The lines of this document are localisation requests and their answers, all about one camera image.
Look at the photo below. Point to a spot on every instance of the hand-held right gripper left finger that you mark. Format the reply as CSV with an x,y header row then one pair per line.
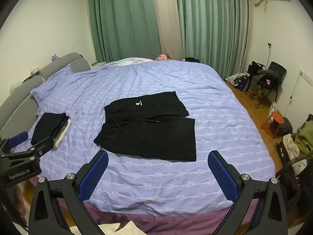
x,y
95,176

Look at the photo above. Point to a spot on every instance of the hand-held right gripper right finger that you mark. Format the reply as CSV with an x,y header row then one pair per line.
x,y
222,176

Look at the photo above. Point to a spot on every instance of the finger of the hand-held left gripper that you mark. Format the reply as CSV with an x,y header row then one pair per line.
x,y
44,145
17,138

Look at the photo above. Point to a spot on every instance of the black pants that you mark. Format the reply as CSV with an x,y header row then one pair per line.
x,y
151,132

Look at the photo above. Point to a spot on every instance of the folded black garment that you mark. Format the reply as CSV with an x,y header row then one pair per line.
x,y
47,124

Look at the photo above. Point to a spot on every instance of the folded white garment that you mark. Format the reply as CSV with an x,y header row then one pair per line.
x,y
64,129

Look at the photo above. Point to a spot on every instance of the grey padded headboard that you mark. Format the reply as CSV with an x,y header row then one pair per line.
x,y
17,98

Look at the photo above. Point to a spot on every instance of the purple bed skirt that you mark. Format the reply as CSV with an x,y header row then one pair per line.
x,y
171,222

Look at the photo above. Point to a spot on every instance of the white crumpled cloth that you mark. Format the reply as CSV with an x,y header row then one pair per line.
x,y
291,146

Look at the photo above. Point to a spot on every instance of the orange stool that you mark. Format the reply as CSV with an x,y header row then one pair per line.
x,y
276,118

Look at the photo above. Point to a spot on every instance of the small purple toy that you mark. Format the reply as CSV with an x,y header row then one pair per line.
x,y
55,57

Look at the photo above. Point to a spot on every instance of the purple floral bed sheet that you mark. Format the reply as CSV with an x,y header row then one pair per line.
x,y
195,90

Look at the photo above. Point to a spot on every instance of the green clothes pile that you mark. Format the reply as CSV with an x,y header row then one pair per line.
x,y
305,134

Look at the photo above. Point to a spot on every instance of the white shopping bag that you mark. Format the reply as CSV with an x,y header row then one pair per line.
x,y
238,79

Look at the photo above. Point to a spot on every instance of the olive jacket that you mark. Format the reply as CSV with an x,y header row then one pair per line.
x,y
265,78

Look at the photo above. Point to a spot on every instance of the black bag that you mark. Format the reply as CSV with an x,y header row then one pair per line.
x,y
255,68

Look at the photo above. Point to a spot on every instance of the pale printed blanket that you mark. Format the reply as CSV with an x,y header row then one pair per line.
x,y
127,61

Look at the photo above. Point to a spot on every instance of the black chair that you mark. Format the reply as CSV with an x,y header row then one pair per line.
x,y
277,71

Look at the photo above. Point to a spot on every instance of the small black cloth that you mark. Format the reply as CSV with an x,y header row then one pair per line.
x,y
192,59

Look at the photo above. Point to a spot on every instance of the pink plush toy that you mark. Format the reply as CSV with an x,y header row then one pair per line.
x,y
162,57

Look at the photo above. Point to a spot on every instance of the green curtain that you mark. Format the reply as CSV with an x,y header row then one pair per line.
x,y
122,17
207,22

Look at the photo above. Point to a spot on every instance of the beige curtain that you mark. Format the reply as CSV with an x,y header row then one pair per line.
x,y
166,17

